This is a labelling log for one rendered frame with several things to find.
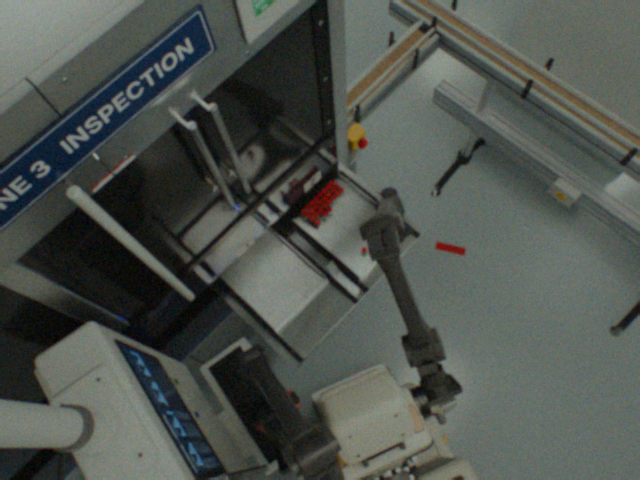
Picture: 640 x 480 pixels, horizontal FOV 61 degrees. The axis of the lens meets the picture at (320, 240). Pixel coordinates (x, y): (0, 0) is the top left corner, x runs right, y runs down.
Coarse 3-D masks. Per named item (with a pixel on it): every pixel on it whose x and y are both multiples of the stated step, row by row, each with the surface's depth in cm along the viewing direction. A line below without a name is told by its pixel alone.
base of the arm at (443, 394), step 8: (440, 368) 150; (424, 376) 149; (432, 376) 148; (440, 376) 148; (448, 376) 151; (424, 384) 151; (432, 384) 149; (440, 384) 148; (448, 384) 149; (456, 384) 152; (424, 392) 151; (432, 392) 149; (440, 392) 148; (448, 392) 149; (456, 392) 149; (432, 400) 149; (440, 400) 149
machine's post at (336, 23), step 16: (336, 0) 132; (336, 16) 136; (336, 32) 141; (336, 48) 147; (336, 64) 153; (336, 80) 159; (336, 96) 166; (336, 112) 173; (336, 128) 182; (336, 144) 192
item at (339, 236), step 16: (352, 192) 209; (336, 208) 207; (352, 208) 207; (368, 208) 206; (304, 224) 206; (336, 224) 205; (352, 224) 205; (320, 240) 203; (336, 240) 203; (352, 240) 202; (336, 256) 197; (352, 256) 200; (368, 256) 200; (352, 272) 196
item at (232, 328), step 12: (228, 324) 231; (240, 324) 244; (216, 336) 229; (228, 336) 242; (240, 336) 256; (204, 348) 228; (216, 348) 240; (192, 360) 226; (204, 360) 239; (192, 372) 237; (204, 384) 263
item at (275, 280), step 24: (264, 240) 204; (240, 264) 202; (264, 264) 201; (288, 264) 200; (312, 264) 196; (240, 288) 198; (264, 288) 198; (288, 288) 197; (312, 288) 196; (264, 312) 195; (288, 312) 194
